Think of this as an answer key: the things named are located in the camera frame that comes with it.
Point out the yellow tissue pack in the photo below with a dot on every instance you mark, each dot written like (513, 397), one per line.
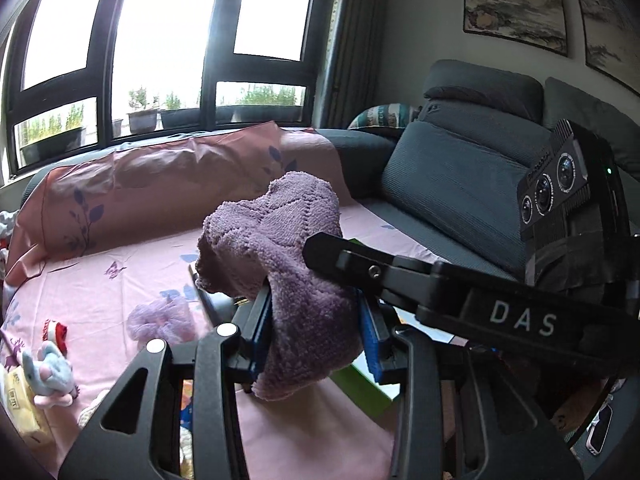
(22, 410)

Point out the green box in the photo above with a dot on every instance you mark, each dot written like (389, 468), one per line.
(367, 382)

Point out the red and white sock ball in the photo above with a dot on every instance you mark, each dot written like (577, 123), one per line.
(56, 335)

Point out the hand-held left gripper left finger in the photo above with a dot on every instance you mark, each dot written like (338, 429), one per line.
(261, 332)

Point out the striped pillow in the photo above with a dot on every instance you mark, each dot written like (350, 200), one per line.
(382, 116)

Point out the landscape wall painting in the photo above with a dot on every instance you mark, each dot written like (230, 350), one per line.
(515, 0)
(607, 25)

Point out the grey sofa cushion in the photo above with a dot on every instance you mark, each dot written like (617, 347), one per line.
(450, 180)

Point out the pink floral bedsheet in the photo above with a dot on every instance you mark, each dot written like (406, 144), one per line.
(125, 272)

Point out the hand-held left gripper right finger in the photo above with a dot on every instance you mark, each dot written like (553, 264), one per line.
(371, 342)

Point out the grey curtain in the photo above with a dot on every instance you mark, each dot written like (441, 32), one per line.
(355, 35)

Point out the grey plant pot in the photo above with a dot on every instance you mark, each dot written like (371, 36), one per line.
(143, 122)

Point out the blue and pink plush toy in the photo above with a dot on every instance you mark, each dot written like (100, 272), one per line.
(50, 372)

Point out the purple knitted towel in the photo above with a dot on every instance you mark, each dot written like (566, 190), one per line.
(280, 225)

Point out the black framed window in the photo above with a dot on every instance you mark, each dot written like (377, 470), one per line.
(212, 40)

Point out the dark plant trough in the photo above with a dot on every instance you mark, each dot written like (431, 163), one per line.
(52, 145)
(180, 118)
(270, 113)

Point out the white cased phone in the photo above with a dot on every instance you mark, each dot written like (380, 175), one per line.
(600, 427)

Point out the pink floral pillow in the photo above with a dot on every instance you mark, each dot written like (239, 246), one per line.
(150, 185)

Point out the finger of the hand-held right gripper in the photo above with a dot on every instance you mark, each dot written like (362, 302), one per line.
(360, 267)

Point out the grey sofa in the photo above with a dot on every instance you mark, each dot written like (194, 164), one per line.
(480, 85)

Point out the purple mesh bath sponge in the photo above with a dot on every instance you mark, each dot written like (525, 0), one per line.
(160, 322)

